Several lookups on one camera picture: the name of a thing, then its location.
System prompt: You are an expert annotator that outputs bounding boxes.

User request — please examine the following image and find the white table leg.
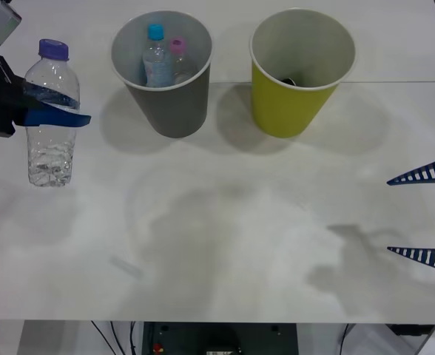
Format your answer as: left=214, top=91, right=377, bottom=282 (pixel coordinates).
left=0, top=319, right=24, bottom=355

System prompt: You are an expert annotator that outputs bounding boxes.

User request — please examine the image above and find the clear bottle with purple cap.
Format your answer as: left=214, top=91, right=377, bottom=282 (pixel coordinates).
left=24, top=38, right=83, bottom=187

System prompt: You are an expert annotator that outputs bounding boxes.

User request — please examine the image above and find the clear bottle with blue cap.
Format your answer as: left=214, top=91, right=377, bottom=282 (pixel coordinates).
left=141, top=23, right=174, bottom=88

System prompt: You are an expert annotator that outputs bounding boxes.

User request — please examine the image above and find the black cable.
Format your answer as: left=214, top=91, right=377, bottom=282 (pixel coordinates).
left=128, top=320, right=138, bottom=355
left=90, top=320, right=110, bottom=355
left=109, top=320, right=121, bottom=355
left=340, top=322, right=351, bottom=355

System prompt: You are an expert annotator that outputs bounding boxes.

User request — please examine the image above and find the yellow-green plastic bin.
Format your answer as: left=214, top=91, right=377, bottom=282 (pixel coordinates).
left=249, top=7, right=357, bottom=139

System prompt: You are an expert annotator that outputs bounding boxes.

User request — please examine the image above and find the grey plastic bin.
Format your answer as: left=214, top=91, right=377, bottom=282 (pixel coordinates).
left=109, top=8, right=214, bottom=139

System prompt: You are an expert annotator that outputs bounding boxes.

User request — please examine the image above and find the black robot torso base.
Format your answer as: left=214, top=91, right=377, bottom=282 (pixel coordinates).
left=142, top=321, right=299, bottom=355

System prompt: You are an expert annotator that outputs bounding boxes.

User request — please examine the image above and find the clear bottle with pink cap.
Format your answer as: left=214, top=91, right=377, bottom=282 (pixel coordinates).
left=169, top=36, right=198, bottom=86

